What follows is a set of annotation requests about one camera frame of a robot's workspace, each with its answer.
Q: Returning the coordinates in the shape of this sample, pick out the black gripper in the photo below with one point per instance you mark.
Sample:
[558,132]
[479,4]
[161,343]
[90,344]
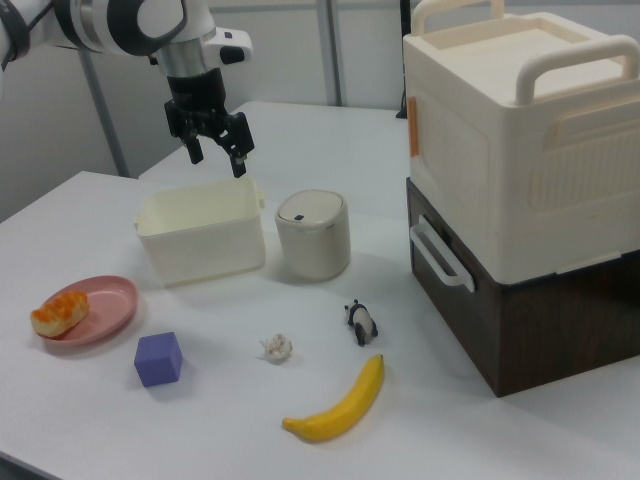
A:
[195,97]

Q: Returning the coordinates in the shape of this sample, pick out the orange glazed toy bread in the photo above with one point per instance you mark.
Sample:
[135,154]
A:
[60,312]

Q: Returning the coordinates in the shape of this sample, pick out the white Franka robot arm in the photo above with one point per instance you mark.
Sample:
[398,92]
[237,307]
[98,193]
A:
[100,25]

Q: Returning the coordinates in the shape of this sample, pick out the pink plastic plate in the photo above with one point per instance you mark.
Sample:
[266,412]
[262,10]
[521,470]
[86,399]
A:
[110,300]

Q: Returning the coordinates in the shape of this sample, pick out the white square plastic bin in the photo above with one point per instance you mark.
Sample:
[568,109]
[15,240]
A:
[210,250]

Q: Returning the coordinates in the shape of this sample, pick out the small cream lidded trash can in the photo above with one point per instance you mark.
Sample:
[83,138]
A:
[312,240]

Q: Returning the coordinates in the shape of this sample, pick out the small white crumpled toy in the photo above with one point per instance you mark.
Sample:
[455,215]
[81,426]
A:
[276,350]

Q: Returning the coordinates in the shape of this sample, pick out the purple cube block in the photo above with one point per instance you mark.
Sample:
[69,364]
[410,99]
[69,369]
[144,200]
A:
[157,362]

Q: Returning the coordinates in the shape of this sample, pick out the panda figurine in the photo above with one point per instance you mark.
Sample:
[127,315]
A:
[362,325]

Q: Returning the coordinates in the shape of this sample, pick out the yellow toy banana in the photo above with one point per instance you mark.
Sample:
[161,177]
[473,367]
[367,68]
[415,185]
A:
[340,415]

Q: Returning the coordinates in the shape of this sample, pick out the dark brown drawer box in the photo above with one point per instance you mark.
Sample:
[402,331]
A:
[525,340]

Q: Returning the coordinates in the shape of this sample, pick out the black camera stand pole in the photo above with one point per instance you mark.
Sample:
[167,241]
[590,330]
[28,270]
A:
[405,50]

